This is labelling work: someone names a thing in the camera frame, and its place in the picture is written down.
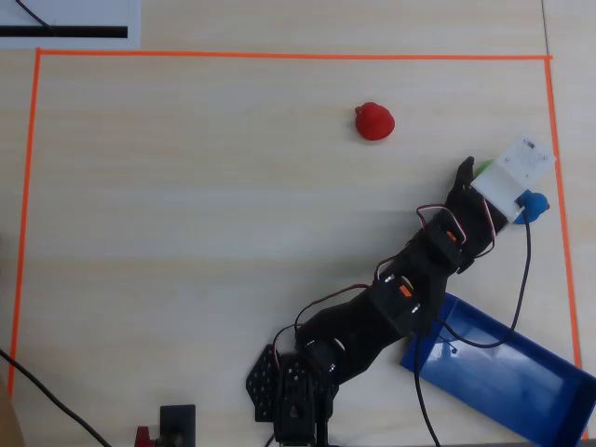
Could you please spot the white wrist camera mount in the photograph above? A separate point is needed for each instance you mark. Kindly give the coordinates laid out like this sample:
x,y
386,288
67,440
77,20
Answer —
x,y
517,177

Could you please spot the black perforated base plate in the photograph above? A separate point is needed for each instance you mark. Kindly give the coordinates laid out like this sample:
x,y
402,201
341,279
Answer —
x,y
261,382

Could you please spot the orange tape strip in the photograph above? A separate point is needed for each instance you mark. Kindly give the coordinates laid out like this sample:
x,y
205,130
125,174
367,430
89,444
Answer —
x,y
25,209
279,55
561,209

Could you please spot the black table clamp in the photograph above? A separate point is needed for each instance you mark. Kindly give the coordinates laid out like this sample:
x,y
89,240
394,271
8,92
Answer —
x,y
177,426

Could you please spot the green toy duck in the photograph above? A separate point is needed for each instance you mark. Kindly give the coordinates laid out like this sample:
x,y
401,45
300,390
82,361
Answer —
x,y
484,166

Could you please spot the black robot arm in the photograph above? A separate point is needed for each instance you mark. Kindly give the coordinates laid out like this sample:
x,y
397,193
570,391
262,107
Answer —
x,y
363,326

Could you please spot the blue plastic box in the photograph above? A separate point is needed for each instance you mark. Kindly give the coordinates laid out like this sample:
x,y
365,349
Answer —
x,y
503,372

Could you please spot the blue toy duck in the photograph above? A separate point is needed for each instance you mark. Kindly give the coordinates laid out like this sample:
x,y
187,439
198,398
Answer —
x,y
536,206

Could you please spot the red toy duck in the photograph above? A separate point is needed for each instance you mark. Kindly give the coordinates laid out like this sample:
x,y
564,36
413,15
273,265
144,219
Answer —
x,y
374,122

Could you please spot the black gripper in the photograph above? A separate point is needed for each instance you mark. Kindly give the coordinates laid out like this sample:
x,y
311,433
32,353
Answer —
x,y
467,203

